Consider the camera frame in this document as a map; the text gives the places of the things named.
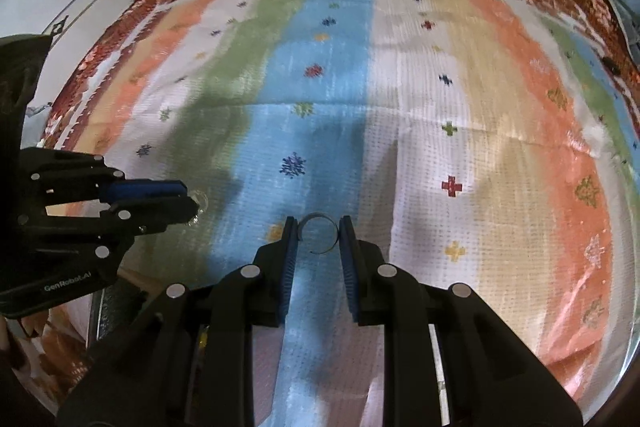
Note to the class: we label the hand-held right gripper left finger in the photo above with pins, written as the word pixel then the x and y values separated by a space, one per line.
pixel 287 267

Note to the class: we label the pastel striped mat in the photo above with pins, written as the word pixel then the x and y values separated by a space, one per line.
pixel 330 107

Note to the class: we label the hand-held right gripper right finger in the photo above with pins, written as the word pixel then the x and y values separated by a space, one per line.
pixel 347 267

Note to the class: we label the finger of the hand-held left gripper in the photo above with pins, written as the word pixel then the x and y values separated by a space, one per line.
pixel 150 189
pixel 160 212

